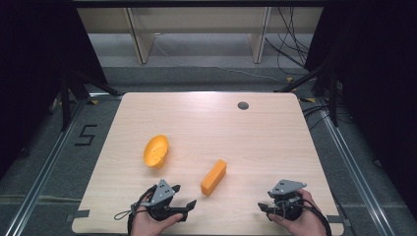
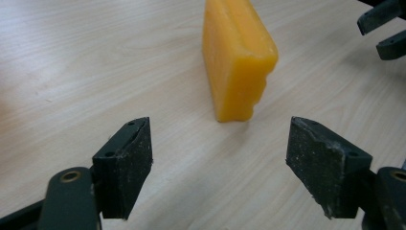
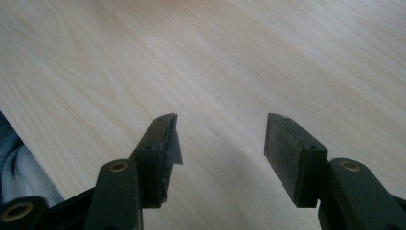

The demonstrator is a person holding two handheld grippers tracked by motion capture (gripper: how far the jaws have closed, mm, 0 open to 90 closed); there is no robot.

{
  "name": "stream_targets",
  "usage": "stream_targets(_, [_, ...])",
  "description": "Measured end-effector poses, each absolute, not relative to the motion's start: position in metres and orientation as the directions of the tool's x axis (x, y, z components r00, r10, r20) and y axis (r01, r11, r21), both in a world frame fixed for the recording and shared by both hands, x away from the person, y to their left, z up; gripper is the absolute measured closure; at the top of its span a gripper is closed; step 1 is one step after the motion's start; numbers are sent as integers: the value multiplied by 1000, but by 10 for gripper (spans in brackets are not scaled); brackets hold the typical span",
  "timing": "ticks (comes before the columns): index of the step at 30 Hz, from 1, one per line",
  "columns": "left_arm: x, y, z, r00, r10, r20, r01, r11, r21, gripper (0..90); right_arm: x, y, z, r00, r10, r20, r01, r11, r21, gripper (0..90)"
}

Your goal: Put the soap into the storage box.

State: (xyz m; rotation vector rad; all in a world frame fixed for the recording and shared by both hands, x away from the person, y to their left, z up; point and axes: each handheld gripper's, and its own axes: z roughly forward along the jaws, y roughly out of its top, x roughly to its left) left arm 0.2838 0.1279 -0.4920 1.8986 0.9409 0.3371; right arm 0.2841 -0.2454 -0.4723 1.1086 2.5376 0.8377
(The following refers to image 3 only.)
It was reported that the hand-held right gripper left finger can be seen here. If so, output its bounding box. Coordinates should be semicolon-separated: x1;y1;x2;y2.
128;112;184;210

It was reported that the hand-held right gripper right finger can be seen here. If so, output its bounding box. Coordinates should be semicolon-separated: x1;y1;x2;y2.
263;112;329;209

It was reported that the grey cloth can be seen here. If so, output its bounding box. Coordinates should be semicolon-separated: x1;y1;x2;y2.
0;110;66;209

